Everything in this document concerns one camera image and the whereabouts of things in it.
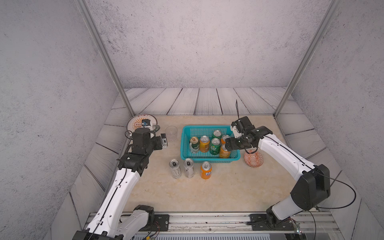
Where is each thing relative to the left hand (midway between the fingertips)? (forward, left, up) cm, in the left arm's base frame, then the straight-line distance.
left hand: (159, 134), depth 76 cm
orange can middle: (+5, -24, -16) cm, 29 cm away
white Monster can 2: (-12, -15, -15) cm, 24 cm away
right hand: (0, -39, -9) cm, 40 cm away
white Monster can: (-12, -8, -14) cm, 19 cm away
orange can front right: (-1, -35, -18) cm, 39 cm away
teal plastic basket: (+17, -14, -19) cm, 29 cm away
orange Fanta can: (-12, -24, -16) cm, 31 cm away
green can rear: (+12, -32, -15) cm, 38 cm away
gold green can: (+4, -17, -16) cm, 24 cm away
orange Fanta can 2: (+9, -36, -15) cm, 40 cm away
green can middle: (+4, -30, -16) cm, 34 cm away
